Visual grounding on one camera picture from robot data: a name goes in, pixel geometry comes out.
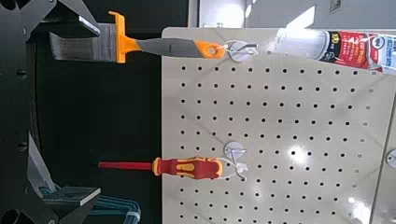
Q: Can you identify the white cable tie loop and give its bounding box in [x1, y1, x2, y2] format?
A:
[214, 157, 249, 181]
[213, 43, 232, 53]

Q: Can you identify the orange grey handled scraper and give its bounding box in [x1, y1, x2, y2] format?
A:
[49, 10, 226, 64]

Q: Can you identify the beige metal pegboard panel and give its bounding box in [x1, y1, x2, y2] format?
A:
[161, 26, 396, 224]

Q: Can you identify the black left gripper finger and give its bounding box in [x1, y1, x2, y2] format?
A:
[0, 133, 102, 224]
[0, 0, 102, 45]

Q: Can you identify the blue hex key set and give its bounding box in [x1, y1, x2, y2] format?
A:
[39, 184, 142, 224]

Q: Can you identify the white red sealant tube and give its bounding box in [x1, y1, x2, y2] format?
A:
[266, 27, 396, 75]

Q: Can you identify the red yellow insulated screwdriver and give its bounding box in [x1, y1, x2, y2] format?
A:
[98, 156, 224, 181]

